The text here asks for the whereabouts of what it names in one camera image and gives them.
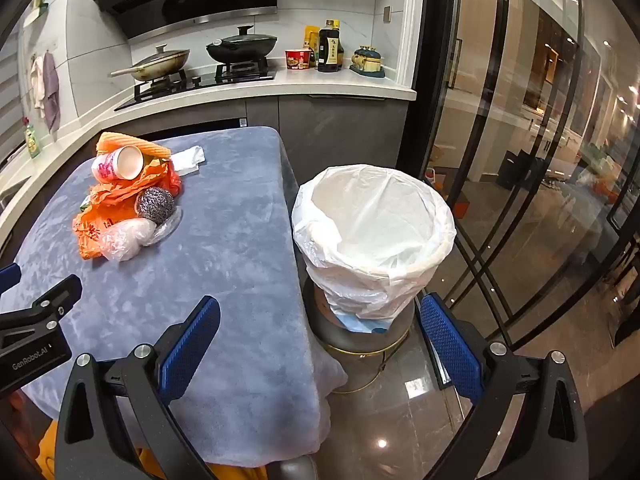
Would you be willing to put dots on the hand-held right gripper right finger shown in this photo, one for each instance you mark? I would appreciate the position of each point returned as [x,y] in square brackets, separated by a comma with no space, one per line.
[450,345]

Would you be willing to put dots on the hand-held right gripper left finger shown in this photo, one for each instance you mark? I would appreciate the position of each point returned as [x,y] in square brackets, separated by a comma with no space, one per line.
[190,340]

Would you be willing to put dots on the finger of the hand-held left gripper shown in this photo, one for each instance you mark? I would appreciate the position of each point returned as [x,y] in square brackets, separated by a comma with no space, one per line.
[9,277]
[45,310]

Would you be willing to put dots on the steel wool scourer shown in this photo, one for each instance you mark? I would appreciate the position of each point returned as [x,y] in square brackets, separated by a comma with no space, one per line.
[156,204]

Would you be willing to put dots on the bin with white liner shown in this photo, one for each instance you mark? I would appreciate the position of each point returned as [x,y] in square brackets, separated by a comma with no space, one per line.
[375,220]

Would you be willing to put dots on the pink patterned paper cup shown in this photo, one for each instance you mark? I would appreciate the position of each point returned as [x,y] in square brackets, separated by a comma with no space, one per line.
[107,167]

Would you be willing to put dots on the light blue cloth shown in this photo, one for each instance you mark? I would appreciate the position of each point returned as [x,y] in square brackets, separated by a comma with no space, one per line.
[362,327]

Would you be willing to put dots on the yellow cloth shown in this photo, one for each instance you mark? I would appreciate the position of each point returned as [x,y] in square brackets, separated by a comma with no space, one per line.
[50,455]

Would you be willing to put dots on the orange plastic bag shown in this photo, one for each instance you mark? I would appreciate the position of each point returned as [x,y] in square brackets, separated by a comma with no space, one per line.
[92,225]

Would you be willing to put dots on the clear plastic bag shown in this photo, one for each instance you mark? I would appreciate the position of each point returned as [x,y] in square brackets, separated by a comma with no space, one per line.
[127,237]

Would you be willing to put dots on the green dish soap bottle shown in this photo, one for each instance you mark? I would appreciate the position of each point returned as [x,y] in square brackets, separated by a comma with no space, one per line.
[32,142]

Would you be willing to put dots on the window blind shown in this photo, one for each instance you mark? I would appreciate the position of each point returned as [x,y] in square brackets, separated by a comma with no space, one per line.
[10,110]

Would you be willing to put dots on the white paper tissue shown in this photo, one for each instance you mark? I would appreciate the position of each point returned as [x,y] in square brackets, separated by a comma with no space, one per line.
[187,159]

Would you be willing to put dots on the purple hanging towel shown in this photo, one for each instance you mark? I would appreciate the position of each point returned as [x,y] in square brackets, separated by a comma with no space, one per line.
[51,95]

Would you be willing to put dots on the orange corrugated sponge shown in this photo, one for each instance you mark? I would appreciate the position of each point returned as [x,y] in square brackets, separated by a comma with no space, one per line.
[150,149]

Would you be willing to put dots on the glass sliding door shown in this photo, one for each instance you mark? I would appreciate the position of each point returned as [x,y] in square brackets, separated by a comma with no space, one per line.
[500,160]

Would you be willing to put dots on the white hanging towel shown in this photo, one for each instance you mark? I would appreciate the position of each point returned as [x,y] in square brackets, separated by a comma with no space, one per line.
[36,80]

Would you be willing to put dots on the black built-in oven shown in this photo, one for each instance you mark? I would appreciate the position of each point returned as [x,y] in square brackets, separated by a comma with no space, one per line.
[200,127]

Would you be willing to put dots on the kitchen counter cabinet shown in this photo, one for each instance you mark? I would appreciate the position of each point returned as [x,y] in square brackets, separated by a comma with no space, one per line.
[340,125]

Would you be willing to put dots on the black gas stove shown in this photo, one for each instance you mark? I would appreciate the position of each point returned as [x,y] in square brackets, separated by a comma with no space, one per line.
[200,85]

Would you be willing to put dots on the wok with glass lid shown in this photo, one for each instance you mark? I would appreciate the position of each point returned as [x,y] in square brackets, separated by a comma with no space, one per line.
[160,62]

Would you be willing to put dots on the spice jar set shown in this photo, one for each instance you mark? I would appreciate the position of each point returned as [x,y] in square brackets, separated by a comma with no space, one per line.
[367,62]

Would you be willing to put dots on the black pan with lid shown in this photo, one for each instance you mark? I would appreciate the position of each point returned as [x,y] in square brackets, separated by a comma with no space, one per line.
[242,45]

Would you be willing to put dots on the red instant noodle cup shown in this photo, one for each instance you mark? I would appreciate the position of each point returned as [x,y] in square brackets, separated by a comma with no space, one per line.
[298,59]

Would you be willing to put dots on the dark soy sauce bottle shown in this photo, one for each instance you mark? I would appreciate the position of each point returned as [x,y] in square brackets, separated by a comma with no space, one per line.
[330,50]

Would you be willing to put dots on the yellow seasoning packet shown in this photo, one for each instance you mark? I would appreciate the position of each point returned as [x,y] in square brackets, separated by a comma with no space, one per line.
[312,35]

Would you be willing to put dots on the wall shelf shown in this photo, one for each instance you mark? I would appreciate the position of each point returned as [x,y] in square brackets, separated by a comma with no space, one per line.
[36,14]

